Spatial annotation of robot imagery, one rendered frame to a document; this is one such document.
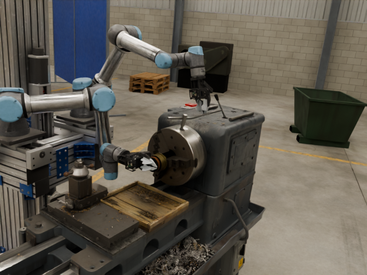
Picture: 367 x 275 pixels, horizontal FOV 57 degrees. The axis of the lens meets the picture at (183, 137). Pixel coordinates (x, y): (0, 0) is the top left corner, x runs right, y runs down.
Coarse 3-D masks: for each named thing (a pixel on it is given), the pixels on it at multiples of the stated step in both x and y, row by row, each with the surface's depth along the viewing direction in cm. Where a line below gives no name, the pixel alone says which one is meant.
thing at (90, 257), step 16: (32, 224) 140; (48, 224) 141; (64, 224) 139; (32, 240) 136; (80, 240) 134; (96, 240) 131; (128, 240) 133; (144, 240) 138; (80, 256) 124; (96, 256) 125; (112, 256) 124; (128, 256) 132; (80, 272) 121; (96, 272) 119
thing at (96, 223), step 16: (64, 192) 156; (48, 208) 147; (64, 208) 142; (96, 208) 145; (112, 208) 146; (80, 224) 134; (96, 224) 133; (112, 224) 134; (128, 224) 135; (112, 240) 127
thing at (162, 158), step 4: (152, 156) 170; (156, 156) 169; (160, 156) 169; (164, 156) 173; (156, 160) 166; (160, 160) 168; (164, 160) 170; (156, 164) 166; (160, 164) 168; (164, 164) 170; (160, 168) 169; (164, 168) 171
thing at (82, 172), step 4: (72, 168) 140; (76, 168) 139; (80, 168) 139; (84, 168) 140; (76, 172) 138; (80, 172) 138; (84, 172) 139; (88, 172) 142; (76, 176) 138; (80, 176) 138
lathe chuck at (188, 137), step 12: (156, 132) 182; (168, 132) 176; (180, 132) 173; (168, 144) 178; (180, 144) 173; (192, 144) 172; (168, 156) 186; (180, 156) 175; (192, 156) 170; (168, 168) 181; (180, 168) 176; (192, 168) 172; (168, 180) 183; (180, 180) 178
